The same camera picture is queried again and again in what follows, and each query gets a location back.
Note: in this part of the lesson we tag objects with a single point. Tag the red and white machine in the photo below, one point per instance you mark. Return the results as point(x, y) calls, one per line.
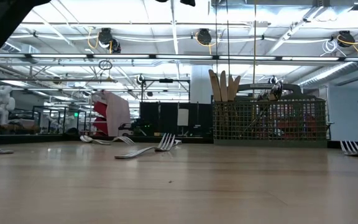
point(113, 115)

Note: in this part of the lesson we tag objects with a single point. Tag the black partition panel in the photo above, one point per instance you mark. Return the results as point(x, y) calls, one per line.
point(160, 118)

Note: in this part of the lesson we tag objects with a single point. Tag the green exit sign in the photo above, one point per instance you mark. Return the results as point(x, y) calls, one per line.
point(76, 114)

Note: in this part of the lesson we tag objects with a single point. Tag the black frame enclosure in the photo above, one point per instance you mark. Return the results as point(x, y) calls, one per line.
point(57, 107)

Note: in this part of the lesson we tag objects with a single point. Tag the white rectangular panel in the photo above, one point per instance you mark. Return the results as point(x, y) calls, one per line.
point(182, 117)

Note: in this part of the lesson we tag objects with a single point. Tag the grey plastic cutlery basket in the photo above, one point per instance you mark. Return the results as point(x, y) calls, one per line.
point(269, 143)

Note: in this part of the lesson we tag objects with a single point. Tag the white robot figure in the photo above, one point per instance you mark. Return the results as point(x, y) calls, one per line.
point(2, 102)

